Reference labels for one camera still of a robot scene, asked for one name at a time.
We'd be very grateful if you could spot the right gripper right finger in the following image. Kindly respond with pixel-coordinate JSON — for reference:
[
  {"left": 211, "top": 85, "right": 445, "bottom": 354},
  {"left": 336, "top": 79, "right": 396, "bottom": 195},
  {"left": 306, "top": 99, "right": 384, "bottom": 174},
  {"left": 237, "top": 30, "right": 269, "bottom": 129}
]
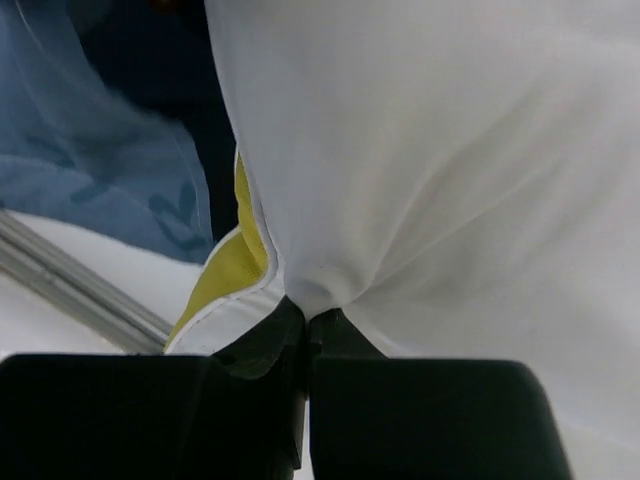
[{"left": 309, "top": 310, "right": 572, "bottom": 480}]

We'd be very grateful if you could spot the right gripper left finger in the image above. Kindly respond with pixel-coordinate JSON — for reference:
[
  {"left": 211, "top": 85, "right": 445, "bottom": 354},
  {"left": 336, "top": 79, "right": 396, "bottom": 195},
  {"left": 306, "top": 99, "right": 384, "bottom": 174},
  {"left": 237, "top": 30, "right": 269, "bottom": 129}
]
[{"left": 1, "top": 299, "right": 306, "bottom": 479}]

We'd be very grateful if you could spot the white pillow yellow edge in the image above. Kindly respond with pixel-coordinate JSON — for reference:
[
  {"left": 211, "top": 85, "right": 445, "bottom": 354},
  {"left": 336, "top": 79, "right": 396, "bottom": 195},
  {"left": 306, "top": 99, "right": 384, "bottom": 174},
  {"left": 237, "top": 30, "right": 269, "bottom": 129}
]
[{"left": 167, "top": 1, "right": 639, "bottom": 479}]

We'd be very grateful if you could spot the blue cartoon print pillowcase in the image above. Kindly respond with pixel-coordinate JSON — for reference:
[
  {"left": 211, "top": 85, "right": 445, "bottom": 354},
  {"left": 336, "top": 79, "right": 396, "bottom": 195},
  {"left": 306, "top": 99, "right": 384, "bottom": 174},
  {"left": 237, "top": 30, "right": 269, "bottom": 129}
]
[{"left": 1, "top": 1, "right": 237, "bottom": 263}]

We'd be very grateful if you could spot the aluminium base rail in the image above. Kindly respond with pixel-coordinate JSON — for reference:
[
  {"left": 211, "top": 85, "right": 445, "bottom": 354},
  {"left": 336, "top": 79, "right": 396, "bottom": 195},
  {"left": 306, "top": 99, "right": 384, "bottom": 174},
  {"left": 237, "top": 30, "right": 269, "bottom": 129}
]
[{"left": 1, "top": 211, "right": 171, "bottom": 354}]

